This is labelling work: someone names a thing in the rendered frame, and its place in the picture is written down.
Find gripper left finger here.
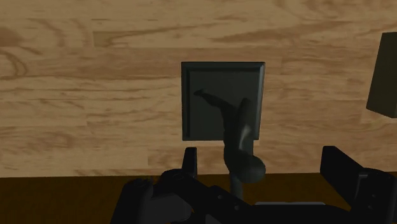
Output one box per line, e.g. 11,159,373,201
109,146,253,224

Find dark rectangular block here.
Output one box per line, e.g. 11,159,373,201
366,32,397,119

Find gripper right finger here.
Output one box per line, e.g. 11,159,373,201
319,145,397,224

